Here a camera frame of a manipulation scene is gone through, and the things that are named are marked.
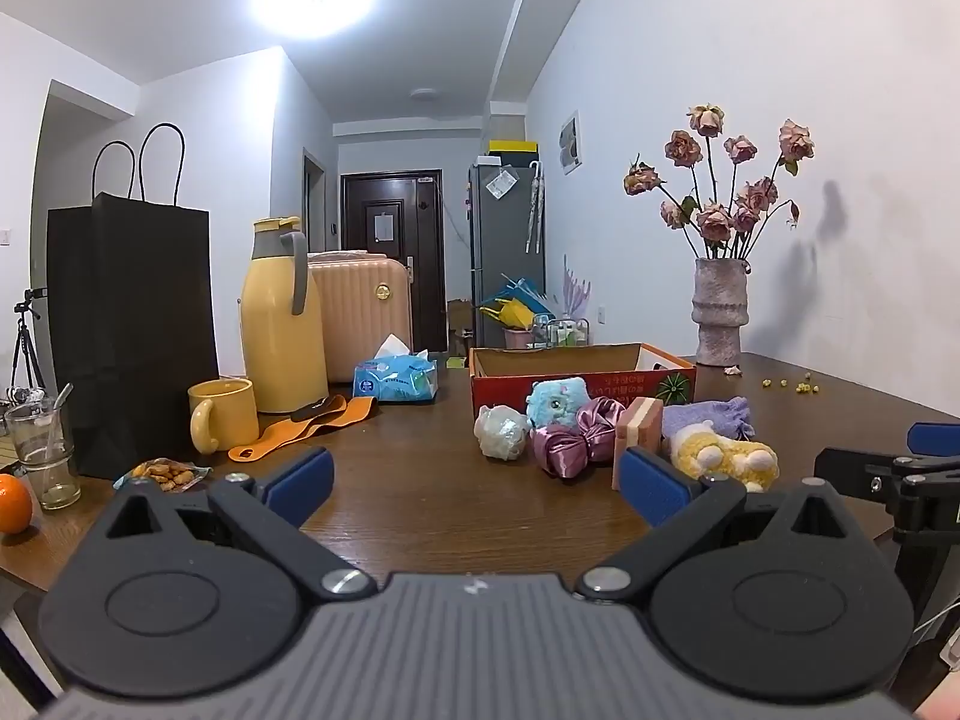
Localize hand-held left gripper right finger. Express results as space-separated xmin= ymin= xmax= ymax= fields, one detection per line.
xmin=576 ymin=446 xmax=863 ymax=605

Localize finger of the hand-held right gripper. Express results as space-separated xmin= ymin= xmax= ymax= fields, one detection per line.
xmin=815 ymin=448 xmax=960 ymax=545
xmin=906 ymin=422 xmax=960 ymax=457

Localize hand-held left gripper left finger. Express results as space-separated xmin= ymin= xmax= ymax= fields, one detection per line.
xmin=97 ymin=448 xmax=377 ymax=602

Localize pink striped sponge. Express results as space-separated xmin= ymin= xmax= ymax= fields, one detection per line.
xmin=613 ymin=396 xmax=666 ymax=492

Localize yellow plush toy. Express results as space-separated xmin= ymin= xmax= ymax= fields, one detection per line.
xmin=670 ymin=424 xmax=781 ymax=494

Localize purple fuzzy socks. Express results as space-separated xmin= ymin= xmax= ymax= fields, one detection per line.
xmin=661 ymin=396 xmax=756 ymax=458

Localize red cardboard box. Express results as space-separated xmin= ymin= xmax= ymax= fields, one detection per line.
xmin=469 ymin=343 xmax=698 ymax=428

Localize blue plush toy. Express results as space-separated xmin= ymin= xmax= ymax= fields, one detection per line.
xmin=525 ymin=379 xmax=593 ymax=428

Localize white ball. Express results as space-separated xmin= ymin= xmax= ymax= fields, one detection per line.
xmin=474 ymin=405 xmax=531 ymax=462

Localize yellow mug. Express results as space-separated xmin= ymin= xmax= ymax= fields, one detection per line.
xmin=187 ymin=377 xmax=260 ymax=455

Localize blue tissue pack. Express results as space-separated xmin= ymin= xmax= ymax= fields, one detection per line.
xmin=352 ymin=334 xmax=440 ymax=404

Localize clear snack packet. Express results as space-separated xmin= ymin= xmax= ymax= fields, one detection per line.
xmin=112 ymin=457 xmax=213 ymax=494

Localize yellow thermos jug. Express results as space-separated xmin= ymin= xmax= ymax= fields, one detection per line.
xmin=240 ymin=216 xmax=329 ymax=415

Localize pink suitcase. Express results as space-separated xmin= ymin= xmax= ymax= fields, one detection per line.
xmin=307 ymin=251 xmax=415 ymax=385

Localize metal trolley rack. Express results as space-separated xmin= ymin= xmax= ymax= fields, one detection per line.
xmin=529 ymin=315 xmax=593 ymax=350

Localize pink ceramic vase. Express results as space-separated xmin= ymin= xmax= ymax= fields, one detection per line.
xmin=691 ymin=257 xmax=751 ymax=367

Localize brown carton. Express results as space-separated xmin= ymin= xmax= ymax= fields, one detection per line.
xmin=448 ymin=300 xmax=475 ymax=359

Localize blue and yellow plastic toy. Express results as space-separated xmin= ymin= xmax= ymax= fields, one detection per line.
xmin=478 ymin=277 xmax=556 ymax=329

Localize black paper bag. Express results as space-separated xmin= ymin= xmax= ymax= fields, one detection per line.
xmin=46 ymin=124 xmax=220 ymax=481

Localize metal spoon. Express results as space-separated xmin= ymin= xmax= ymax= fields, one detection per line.
xmin=41 ymin=382 xmax=74 ymax=466

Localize glass cup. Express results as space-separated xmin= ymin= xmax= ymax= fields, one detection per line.
xmin=4 ymin=399 xmax=82 ymax=511

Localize bunch of dried pink roses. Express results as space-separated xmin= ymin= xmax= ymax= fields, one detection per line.
xmin=622 ymin=101 xmax=816 ymax=262

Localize grey interior door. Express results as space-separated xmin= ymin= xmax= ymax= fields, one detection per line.
xmin=302 ymin=148 xmax=329 ymax=252

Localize grey refrigerator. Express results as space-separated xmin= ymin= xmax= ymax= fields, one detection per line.
xmin=469 ymin=161 xmax=547 ymax=316

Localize orange fruit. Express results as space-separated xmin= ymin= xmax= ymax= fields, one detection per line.
xmin=0 ymin=474 xmax=35 ymax=535

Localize dark entrance door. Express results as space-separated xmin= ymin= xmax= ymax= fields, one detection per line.
xmin=340 ymin=170 xmax=447 ymax=353

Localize white folded umbrella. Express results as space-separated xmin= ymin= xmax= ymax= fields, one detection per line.
xmin=525 ymin=160 xmax=545 ymax=254

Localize bright round ceiling light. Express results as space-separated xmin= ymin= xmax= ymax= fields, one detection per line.
xmin=251 ymin=0 xmax=376 ymax=38

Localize orange strap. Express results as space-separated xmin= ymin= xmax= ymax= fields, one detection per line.
xmin=227 ymin=394 xmax=376 ymax=464

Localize purple wall decal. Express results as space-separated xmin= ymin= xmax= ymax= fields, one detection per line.
xmin=562 ymin=255 xmax=593 ymax=316

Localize black camera tripod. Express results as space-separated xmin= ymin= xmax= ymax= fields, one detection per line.
xmin=7 ymin=289 xmax=50 ymax=398

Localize wall picture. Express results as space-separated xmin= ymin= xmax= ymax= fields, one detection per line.
xmin=559 ymin=111 xmax=584 ymax=170

